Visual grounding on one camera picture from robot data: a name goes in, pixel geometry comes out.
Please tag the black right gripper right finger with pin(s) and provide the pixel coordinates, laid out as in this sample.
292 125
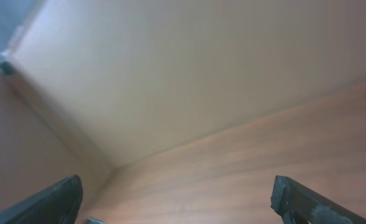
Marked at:
296 204

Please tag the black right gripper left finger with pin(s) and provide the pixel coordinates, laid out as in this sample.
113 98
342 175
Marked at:
57 204

